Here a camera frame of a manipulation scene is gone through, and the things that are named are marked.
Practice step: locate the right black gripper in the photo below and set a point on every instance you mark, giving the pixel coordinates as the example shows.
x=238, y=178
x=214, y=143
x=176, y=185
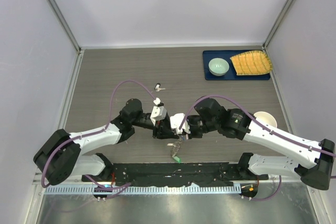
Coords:
x=192, y=135

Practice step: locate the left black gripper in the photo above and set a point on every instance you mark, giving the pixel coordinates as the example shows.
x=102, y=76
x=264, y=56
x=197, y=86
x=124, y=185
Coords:
x=163, y=130

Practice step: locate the metal disc with keyrings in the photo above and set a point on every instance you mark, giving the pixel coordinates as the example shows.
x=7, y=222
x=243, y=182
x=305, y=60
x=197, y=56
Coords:
x=175, y=147

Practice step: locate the key with green tag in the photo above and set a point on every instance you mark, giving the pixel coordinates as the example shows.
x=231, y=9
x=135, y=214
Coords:
x=177, y=159

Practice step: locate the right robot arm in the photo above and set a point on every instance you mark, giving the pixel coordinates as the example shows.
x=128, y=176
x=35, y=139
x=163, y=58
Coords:
x=310, y=160

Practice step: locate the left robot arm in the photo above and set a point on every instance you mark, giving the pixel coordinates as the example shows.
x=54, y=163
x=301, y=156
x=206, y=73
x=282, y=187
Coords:
x=65, y=154

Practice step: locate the key with black tag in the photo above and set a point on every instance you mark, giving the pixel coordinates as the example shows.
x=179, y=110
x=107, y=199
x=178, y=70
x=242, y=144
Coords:
x=158, y=87

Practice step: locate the pale green bowl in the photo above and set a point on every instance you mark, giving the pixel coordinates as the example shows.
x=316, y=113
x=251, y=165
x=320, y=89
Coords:
x=218, y=66

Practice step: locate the cream bowl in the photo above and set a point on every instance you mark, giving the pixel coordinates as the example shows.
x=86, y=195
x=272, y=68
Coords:
x=266, y=118

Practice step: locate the blue tray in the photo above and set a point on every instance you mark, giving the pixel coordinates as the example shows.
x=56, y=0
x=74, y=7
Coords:
x=208, y=55

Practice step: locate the yellow woven cloth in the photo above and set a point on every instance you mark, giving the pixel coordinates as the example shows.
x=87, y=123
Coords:
x=252, y=63

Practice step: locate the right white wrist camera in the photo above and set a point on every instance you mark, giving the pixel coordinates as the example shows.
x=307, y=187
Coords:
x=179, y=125

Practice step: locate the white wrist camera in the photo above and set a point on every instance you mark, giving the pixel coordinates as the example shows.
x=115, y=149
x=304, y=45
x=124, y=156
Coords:
x=159, y=112
x=179, y=125

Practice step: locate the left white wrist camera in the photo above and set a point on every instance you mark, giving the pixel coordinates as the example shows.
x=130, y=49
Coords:
x=159, y=112

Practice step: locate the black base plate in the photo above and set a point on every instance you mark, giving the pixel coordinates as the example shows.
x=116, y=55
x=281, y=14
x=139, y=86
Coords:
x=209, y=174

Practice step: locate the white cable duct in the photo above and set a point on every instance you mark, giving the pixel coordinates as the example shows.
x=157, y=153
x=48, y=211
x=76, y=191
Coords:
x=88, y=189

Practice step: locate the left aluminium frame rail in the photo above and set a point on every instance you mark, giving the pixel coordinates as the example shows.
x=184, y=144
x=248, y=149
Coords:
x=76, y=65

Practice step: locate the right aluminium frame rail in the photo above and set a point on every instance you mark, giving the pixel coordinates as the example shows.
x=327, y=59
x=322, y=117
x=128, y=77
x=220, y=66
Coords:
x=276, y=26

